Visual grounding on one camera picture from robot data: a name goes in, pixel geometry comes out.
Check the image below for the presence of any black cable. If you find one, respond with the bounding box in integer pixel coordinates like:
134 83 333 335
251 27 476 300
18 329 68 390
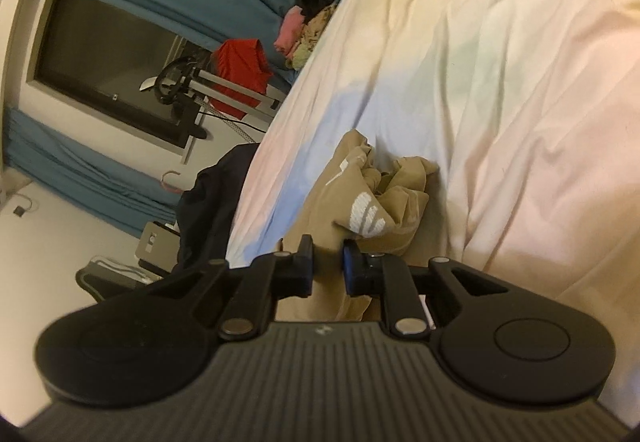
197 109 268 143

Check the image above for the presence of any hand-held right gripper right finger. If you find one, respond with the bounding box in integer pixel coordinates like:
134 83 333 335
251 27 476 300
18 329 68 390
341 239 511 338

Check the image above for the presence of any dark window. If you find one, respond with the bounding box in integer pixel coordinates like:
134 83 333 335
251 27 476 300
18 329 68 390
32 0 221 148

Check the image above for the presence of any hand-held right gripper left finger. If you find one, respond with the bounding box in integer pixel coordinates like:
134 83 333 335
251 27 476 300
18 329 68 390
150 234 316 339

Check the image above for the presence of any beige garment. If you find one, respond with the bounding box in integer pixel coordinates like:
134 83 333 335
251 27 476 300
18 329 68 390
290 4 341 70

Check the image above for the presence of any white bed sheet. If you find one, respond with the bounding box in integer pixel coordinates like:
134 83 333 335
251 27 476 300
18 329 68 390
225 0 640 373

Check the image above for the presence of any dark navy cloth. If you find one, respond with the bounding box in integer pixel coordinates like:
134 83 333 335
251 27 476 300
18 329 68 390
175 142 261 275

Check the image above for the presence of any black hoop-shaped device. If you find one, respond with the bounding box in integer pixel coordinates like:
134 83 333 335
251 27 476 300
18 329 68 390
155 54 206 105

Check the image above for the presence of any pink garment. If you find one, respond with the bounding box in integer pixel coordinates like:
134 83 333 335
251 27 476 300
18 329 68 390
274 4 306 60

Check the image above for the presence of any pink clothes hanger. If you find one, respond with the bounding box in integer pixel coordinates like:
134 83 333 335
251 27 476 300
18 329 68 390
161 169 183 195

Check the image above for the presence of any tan garment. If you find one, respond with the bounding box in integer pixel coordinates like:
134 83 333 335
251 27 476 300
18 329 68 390
275 129 441 323

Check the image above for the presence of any red garment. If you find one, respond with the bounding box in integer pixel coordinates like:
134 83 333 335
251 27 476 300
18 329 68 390
207 38 273 120

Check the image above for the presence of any grey flat device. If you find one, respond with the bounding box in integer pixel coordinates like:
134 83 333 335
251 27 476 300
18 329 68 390
75 257 166 303

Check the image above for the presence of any grey box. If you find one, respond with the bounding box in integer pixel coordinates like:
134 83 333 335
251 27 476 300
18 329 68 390
137 222 181 273

